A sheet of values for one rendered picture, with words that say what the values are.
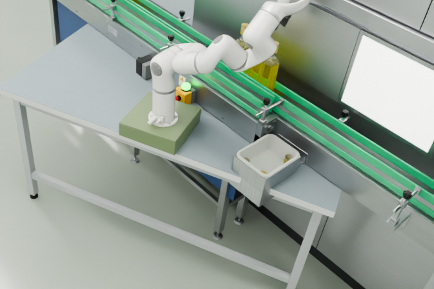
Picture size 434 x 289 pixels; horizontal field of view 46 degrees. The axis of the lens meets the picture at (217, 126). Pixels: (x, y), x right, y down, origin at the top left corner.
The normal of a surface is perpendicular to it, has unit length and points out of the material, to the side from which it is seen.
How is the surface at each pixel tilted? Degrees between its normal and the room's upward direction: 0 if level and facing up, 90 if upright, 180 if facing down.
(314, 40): 90
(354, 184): 90
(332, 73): 90
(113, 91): 0
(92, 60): 0
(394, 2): 90
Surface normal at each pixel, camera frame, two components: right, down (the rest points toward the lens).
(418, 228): -0.72, 0.37
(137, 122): 0.08, -0.79
